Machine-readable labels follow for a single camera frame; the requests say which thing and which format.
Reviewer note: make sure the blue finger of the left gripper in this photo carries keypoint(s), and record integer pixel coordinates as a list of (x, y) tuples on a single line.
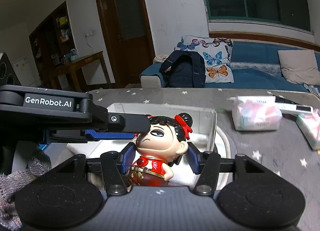
[(92, 135)]

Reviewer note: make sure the white refrigerator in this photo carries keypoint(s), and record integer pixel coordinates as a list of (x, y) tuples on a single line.
[(23, 71)]

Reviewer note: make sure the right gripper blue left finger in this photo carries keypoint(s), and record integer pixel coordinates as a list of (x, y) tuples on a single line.
[(126, 158)]

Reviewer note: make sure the white remote control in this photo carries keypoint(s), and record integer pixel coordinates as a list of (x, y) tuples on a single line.
[(290, 107)]

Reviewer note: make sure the grey star-pattern table mat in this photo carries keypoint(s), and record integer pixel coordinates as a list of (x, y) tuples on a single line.
[(284, 151)]

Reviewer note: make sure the wooden side table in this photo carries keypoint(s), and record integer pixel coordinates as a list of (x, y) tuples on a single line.
[(75, 66)]

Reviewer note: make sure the beige cushion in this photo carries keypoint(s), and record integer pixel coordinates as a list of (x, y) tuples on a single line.
[(299, 66)]

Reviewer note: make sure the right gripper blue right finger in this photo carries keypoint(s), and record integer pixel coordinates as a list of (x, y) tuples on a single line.
[(194, 158)]

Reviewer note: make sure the red-dress doll figurine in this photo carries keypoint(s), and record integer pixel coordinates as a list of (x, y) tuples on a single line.
[(160, 147)]

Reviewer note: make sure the grey knitted sleeve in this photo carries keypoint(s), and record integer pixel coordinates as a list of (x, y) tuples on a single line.
[(38, 165)]

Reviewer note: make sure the white storage box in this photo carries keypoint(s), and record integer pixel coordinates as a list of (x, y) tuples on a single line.
[(204, 137)]

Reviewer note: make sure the dark blue backpack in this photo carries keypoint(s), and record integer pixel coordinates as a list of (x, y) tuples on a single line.
[(184, 69)]

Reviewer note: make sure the blue sofa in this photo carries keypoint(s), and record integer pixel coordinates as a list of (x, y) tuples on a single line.
[(254, 66)]

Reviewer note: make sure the butterfly print pillow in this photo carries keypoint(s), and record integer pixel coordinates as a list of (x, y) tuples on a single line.
[(217, 55)]

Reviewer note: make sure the pastel tissue pack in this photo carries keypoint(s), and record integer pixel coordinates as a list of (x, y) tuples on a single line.
[(255, 113), (309, 125)]

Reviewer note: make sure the dark wooden door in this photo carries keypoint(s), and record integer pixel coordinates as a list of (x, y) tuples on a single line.
[(128, 40)]

